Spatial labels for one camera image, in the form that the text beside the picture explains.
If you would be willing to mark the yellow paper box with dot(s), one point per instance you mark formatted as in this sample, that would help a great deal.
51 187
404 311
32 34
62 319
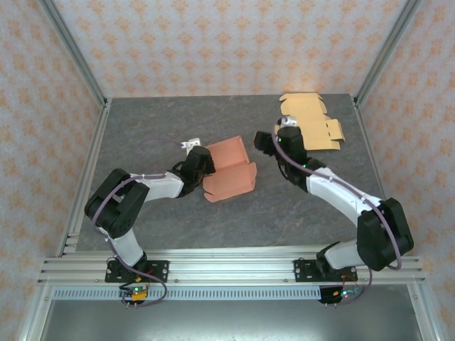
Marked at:
313 120

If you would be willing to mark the pink paper box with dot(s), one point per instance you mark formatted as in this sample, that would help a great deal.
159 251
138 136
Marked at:
231 177

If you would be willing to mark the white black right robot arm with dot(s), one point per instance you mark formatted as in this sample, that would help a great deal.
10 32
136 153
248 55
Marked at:
384 241

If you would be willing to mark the grey metal sheet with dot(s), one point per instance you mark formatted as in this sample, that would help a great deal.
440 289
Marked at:
231 321

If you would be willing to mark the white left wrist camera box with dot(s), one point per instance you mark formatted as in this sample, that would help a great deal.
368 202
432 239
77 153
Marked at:
192 143

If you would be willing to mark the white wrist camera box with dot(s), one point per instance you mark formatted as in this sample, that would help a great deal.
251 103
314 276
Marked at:
192 143
288 121

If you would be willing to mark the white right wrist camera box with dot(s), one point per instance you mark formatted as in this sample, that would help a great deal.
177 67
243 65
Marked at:
288 121

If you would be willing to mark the aluminium table side rail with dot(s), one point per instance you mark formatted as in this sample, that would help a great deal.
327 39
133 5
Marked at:
377 170
85 177

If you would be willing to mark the aluminium frame cross beam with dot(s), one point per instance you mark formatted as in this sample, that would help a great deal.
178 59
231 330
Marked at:
231 270

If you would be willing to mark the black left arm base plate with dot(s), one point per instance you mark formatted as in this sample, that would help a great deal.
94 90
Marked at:
160 271

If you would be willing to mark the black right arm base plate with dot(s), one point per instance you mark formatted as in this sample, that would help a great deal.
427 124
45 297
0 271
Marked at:
304 271

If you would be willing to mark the aluminium frame post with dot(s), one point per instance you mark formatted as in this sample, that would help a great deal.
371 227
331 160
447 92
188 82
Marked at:
385 53
76 53

